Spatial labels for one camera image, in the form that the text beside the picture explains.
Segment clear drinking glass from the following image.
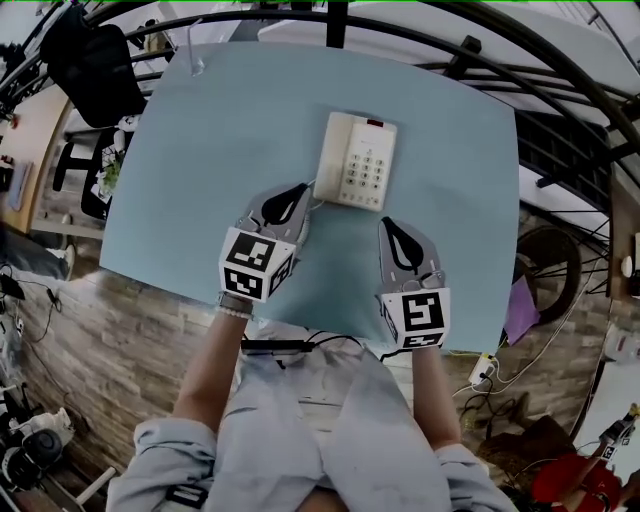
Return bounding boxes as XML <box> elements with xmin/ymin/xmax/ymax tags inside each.
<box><xmin>184</xmin><ymin>18</ymin><xmax>207</xmax><ymax>79</ymax></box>

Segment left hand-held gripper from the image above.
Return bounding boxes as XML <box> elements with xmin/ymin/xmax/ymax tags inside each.
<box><xmin>218</xmin><ymin>182</ymin><xmax>314</xmax><ymax>304</ymax></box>

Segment black metal railing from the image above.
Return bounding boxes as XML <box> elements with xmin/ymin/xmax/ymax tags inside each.
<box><xmin>0</xmin><ymin>0</ymin><xmax>640</xmax><ymax>251</ymax></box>

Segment black office chair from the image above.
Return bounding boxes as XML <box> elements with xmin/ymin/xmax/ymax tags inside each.
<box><xmin>38</xmin><ymin>22</ymin><xmax>150</xmax><ymax>221</ymax></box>

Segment grey wrist band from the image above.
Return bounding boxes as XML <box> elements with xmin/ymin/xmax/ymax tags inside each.
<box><xmin>216</xmin><ymin>291</ymin><xmax>255</xmax><ymax>309</ymax></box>

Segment black wheel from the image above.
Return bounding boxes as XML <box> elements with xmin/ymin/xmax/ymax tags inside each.
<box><xmin>514</xmin><ymin>224</ymin><xmax>585</xmax><ymax>325</ymax></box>

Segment person's left forearm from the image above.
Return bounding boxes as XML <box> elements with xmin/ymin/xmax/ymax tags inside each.
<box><xmin>172</xmin><ymin>303</ymin><xmax>255</xmax><ymax>437</ymax></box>

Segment white flower plant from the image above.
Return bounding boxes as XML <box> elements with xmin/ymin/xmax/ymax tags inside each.
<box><xmin>96</xmin><ymin>127</ymin><xmax>126</xmax><ymax>200</ymax></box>

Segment dark wooden table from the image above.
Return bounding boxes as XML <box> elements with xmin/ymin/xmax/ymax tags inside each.
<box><xmin>606</xmin><ymin>164</ymin><xmax>640</xmax><ymax>301</ymax></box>

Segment white cable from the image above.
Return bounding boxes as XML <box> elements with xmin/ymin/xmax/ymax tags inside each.
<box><xmin>298</xmin><ymin>177</ymin><xmax>327</xmax><ymax>250</ymax></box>

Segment black bar-shaped device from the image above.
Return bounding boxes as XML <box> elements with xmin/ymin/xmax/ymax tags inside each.
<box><xmin>240</xmin><ymin>338</ymin><xmax>315</xmax><ymax>357</ymax></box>

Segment purple cloth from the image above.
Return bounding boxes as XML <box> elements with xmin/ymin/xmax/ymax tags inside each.
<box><xmin>502</xmin><ymin>274</ymin><xmax>542</xmax><ymax>347</ymax></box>

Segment person's right forearm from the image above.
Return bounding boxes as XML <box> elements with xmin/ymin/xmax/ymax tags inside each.
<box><xmin>408</xmin><ymin>346</ymin><xmax>464</xmax><ymax>454</ymax></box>

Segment white power strip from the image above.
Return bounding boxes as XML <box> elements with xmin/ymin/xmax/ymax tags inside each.
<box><xmin>468</xmin><ymin>352</ymin><xmax>500</xmax><ymax>387</ymax></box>

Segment white round machine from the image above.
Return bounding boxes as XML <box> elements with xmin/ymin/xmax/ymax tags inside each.
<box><xmin>0</xmin><ymin>405</ymin><xmax>76</xmax><ymax>494</ymax></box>

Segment person's light grey trousers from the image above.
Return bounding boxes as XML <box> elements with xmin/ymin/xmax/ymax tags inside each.
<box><xmin>214</xmin><ymin>319</ymin><xmax>454</xmax><ymax>512</ymax></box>

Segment light wooden desk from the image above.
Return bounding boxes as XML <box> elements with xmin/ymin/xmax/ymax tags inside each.
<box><xmin>0</xmin><ymin>92</ymin><xmax>75</xmax><ymax>235</ymax></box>

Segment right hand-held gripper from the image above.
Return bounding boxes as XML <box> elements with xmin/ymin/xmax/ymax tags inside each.
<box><xmin>374</xmin><ymin>215</ymin><xmax>452</xmax><ymax>351</ymax></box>

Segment person's light blue shirt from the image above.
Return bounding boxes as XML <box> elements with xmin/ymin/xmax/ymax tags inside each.
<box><xmin>106</xmin><ymin>416</ymin><xmax>507</xmax><ymax>512</ymax></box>

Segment white telephone base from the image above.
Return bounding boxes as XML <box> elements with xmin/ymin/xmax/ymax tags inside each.
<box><xmin>313</xmin><ymin>112</ymin><xmax>399</xmax><ymax>214</ymax></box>

